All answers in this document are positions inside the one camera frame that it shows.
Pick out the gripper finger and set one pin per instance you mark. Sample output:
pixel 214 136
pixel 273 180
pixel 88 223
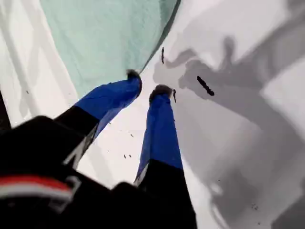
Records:
pixel 107 97
pixel 162 143

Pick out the pale green t-shirt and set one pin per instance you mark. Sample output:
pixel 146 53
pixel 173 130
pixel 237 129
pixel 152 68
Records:
pixel 107 35

